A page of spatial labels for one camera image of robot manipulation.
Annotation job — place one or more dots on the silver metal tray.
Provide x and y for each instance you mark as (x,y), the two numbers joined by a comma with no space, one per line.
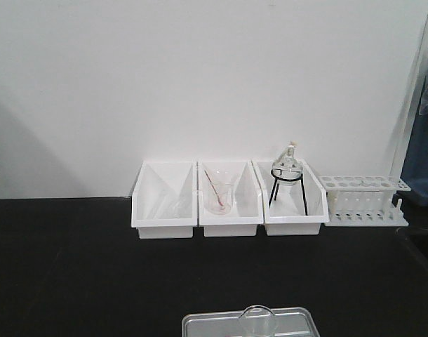
(291,322)

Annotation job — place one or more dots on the black wire tripod stand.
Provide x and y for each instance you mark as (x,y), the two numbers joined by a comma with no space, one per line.
(274,193)

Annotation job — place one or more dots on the round glass flask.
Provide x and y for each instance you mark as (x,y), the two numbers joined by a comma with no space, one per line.
(287,168)

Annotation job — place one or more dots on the blue equipment cabinet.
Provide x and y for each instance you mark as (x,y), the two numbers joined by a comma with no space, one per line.
(415,168)

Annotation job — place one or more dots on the stained glass beaker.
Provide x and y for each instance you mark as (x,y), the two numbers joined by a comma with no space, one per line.
(224,185)

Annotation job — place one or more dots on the clear glass beaker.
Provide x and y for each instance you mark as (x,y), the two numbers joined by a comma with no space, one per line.
(258,320)

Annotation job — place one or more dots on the white middle storage bin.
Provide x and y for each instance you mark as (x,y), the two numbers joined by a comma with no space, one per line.
(246,211)

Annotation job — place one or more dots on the glass stirring rod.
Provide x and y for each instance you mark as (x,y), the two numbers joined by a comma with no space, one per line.
(214,189)

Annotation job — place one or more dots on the white test tube rack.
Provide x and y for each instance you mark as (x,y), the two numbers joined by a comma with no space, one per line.
(364,201)

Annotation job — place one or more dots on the white left storage bin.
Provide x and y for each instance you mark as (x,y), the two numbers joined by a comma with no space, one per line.
(164,200)

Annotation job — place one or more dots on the white right storage bin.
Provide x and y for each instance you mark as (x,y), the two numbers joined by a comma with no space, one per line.
(299,209)

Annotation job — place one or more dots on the white storage bin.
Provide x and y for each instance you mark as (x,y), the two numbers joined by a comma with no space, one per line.
(164,200)
(246,211)
(299,209)

